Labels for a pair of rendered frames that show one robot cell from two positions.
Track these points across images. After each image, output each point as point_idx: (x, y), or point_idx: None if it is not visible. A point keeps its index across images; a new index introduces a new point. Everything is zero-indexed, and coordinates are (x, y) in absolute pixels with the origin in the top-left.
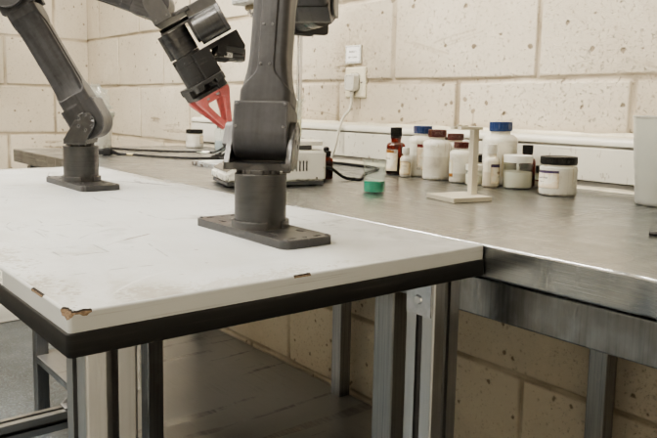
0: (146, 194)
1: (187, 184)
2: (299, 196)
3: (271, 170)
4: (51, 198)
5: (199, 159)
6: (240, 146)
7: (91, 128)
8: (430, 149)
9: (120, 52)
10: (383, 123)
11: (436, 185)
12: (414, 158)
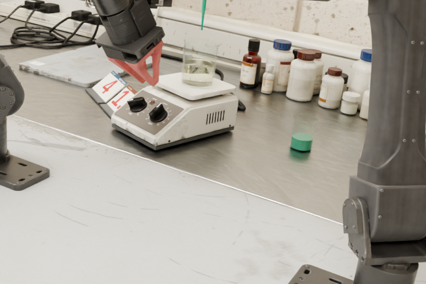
0: (98, 187)
1: (97, 142)
2: (253, 170)
3: (413, 262)
4: (12, 226)
5: (7, 49)
6: (379, 236)
7: (11, 105)
8: (302, 72)
9: None
10: (206, 14)
11: (321, 117)
12: (275, 75)
